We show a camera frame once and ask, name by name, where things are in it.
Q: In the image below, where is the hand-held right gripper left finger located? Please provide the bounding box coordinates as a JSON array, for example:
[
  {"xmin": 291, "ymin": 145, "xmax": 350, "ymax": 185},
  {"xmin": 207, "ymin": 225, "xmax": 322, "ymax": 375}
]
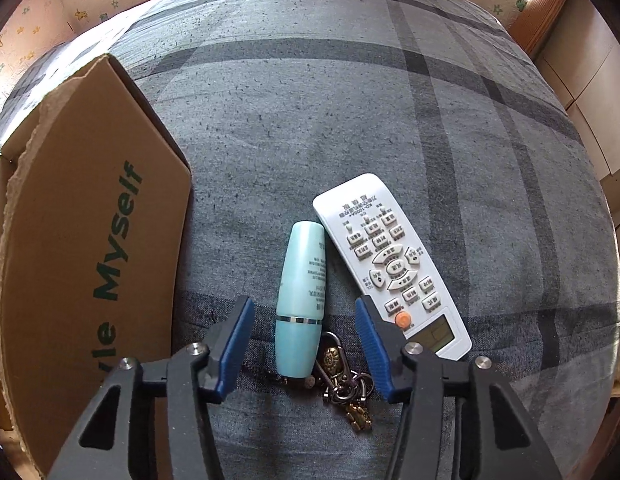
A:
[{"xmin": 47, "ymin": 296, "xmax": 257, "ymax": 480}]

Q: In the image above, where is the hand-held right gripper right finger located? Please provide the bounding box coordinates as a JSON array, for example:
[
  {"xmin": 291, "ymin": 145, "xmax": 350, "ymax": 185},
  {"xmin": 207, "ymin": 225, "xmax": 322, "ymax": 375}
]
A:
[{"xmin": 354, "ymin": 296, "xmax": 563, "ymax": 480}]

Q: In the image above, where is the teal cosmetic bottle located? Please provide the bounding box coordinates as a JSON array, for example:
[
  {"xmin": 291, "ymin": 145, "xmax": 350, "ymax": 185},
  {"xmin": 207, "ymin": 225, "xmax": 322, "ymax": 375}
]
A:
[{"xmin": 274, "ymin": 221, "xmax": 327, "ymax": 380}]

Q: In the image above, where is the brown cardboard box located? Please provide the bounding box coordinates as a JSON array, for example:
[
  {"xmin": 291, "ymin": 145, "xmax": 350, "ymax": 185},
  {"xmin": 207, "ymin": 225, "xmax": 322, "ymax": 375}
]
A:
[{"xmin": 0, "ymin": 54, "xmax": 193, "ymax": 478}]

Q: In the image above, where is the white remote control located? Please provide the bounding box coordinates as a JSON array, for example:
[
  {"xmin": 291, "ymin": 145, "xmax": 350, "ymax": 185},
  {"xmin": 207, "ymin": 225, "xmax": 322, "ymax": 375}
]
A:
[{"xmin": 311, "ymin": 173, "xmax": 473, "ymax": 361}]

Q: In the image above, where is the grey plaid bed sheet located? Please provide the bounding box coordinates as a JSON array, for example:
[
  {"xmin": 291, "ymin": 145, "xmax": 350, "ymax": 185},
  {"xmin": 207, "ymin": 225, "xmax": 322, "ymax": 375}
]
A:
[{"xmin": 0, "ymin": 0, "xmax": 620, "ymax": 480}]

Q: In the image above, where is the white cabinet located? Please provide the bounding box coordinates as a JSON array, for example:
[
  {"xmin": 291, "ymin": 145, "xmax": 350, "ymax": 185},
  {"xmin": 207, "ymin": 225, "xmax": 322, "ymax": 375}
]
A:
[{"xmin": 532, "ymin": 0, "xmax": 620, "ymax": 176}]

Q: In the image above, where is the metal keychain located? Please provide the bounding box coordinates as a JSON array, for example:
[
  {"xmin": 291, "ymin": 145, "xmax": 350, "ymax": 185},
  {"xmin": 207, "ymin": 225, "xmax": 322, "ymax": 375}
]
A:
[{"xmin": 280, "ymin": 331, "xmax": 376, "ymax": 432}]

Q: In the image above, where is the orange wooden frame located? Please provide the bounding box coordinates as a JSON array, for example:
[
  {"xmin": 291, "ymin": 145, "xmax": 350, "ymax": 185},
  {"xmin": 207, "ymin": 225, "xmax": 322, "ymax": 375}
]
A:
[{"xmin": 510, "ymin": 0, "xmax": 573, "ymax": 56}]

